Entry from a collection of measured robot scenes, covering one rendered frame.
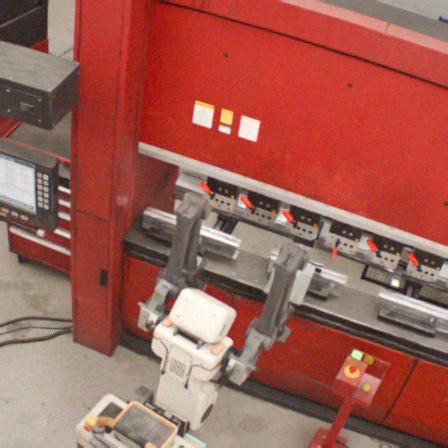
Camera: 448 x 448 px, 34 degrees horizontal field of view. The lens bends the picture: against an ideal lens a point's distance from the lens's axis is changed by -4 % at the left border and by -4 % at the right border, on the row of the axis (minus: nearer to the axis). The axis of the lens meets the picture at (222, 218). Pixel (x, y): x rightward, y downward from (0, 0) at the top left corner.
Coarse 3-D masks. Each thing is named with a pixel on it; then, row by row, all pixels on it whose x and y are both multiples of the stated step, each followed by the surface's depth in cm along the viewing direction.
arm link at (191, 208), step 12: (180, 204) 291; (192, 204) 292; (204, 204) 293; (180, 216) 290; (192, 216) 288; (180, 228) 292; (180, 240) 295; (180, 252) 298; (168, 264) 303; (180, 264) 303; (168, 276) 305; (180, 276) 307; (180, 288) 308
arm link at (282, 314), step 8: (280, 248) 282; (304, 256) 279; (304, 264) 280; (288, 280) 288; (288, 288) 290; (288, 296) 296; (280, 304) 297; (280, 312) 300; (280, 320) 302; (280, 328) 307
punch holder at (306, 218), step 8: (296, 208) 343; (304, 208) 342; (296, 216) 346; (304, 216) 345; (312, 216) 343; (320, 216) 341; (288, 224) 350; (304, 224) 347; (312, 224) 346; (288, 232) 353; (296, 232) 352; (304, 232) 350; (312, 232) 348
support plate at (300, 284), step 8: (272, 272) 358; (304, 272) 361; (312, 272) 361; (272, 280) 354; (296, 280) 356; (304, 280) 357; (296, 288) 352; (304, 288) 353; (296, 296) 348; (296, 304) 346
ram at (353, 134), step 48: (192, 48) 311; (240, 48) 303; (288, 48) 296; (144, 96) 335; (192, 96) 326; (240, 96) 318; (288, 96) 310; (336, 96) 301; (384, 96) 293; (432, 96) 286; (192, 144) 342; (240, 144) 333; (288, 144) 324; (336, 144) 315; (384, 144) 307; (432, 144) 298; (336, 192) 330; (384, 192) 321; (432, 192) 312; (432, 240) 327
